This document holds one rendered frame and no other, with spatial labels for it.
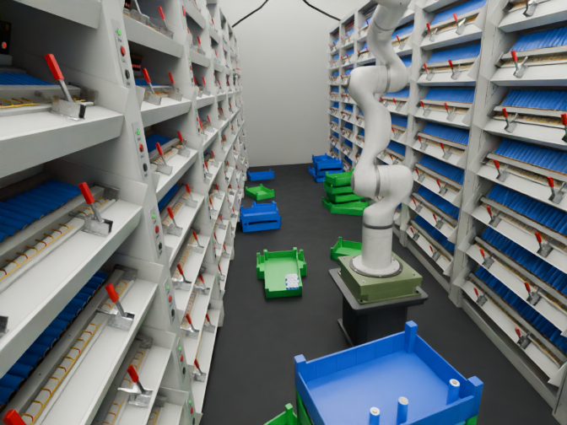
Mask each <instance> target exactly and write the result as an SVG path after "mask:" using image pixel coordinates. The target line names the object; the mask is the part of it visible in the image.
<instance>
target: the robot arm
mask: <svg viewBox="0 0 567 425"><path fill-rule="evenodd" d="M375 1H376V2H377V3H378V6H377V8H376V10H375V12H374V15H373V17H372V19H371V21H370V24H369V27H368V29H367V34H366V43H367V46H368V49H369V51H370V52H371V54H372V55H373V56H375V57H376V58H378V59H379V60H381V61H382V62H384V63H385V64H386V65H385V66H369V67H358V68H355V69H354V70H353V71H352V72H351V73H350V74H349V75H348V80H347V89H348V93H349V95H350V96H351V98H352V99H353V100H354V101H355V102H356V103H357V105H358V106H359V107H360V109H361V110H362V111H363V114H364V147H363V151H362V154H361V156H360V158H359V161H358V163H357V164H356V166H355V168H354V172H353V173H352V176H351V181H350V184H351V189H352V191H353V193H354V194H355V195H357V196H362V197H372V196H383V198H382V199H380V200H379V201H378V202H376V203H375V204H373V205H370V206H368V207H367V208H366V209H365V210H364V212H363V223H362V249H361V255H360V256H357V257H355V258H354V260H353V266H354V268H355V269H357V270H358V271H360V272H363V273H366V274H370V275H376V276H384V275H390V274H392V273H394V272H396V271H397V270H398V269H399V263H398V261H397V260H395V255H393V256H392V230H393V218H394V212H395V210H396V209H397V207H398V205H399V204H400V203H401V202H402V201H403V200H404V199H405V198H406V196H407V195H408V194H409V192H410V191H411V190H412V187H413V174H412V172H411V171H410V169H409V168H407V167H405V166H403V165H374V160H375V157H376V156H377V155H378V154H380V153H381V152H382V151H383V150H385V149H386V147H387V146H388V144H389V142H390V140H391V134H392V122H391V115H390V112H389V110H388V109H387V108H386V107H385V106H384V105H382V104H381V103H380V102H378V101H377V100H376V99H375V97H374V95H373V94H384V93H395V92H398V91H400V90H402V89H403V88H404V87H405V86H406V84H407V82H408V70H407V69H406V67H405V65H404V64H403V62H402V60H401V59H400V58H399V56H398V55H397V54H396V52H395V51H394V50H393V47H392V33H393V32H394V30H395V28H396V27H397V25H398V23H399V22H400V20H401V18H402V16H403V15H404V13H405V11H406V10H407V8H408V5H409V4H410V2H411V0H375Z"/></svg>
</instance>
